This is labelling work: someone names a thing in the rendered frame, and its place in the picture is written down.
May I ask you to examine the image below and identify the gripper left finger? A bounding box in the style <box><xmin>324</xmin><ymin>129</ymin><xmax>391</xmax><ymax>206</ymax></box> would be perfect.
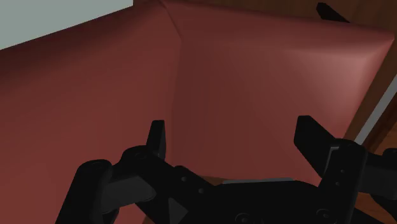
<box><xmin>55</xmin><ymin>120</ymin><xmax>216</xmax><ymax>224</ymax></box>

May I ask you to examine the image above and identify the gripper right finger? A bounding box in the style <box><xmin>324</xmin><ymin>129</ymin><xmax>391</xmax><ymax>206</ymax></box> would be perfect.
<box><xmin>293</xmin><ymin>115</ymin><xmax>397</xmax><ymax>216</ymax></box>

